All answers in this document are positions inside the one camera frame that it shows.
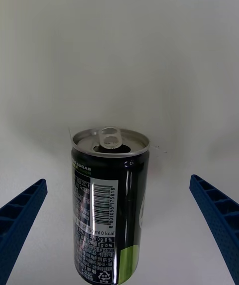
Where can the black drink can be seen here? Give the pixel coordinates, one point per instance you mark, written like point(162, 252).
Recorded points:
point(109, 205)

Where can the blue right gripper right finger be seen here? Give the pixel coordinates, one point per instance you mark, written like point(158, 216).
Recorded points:
point(219, 215)

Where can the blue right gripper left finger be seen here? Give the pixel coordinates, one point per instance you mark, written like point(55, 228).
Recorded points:
point(20, 220)

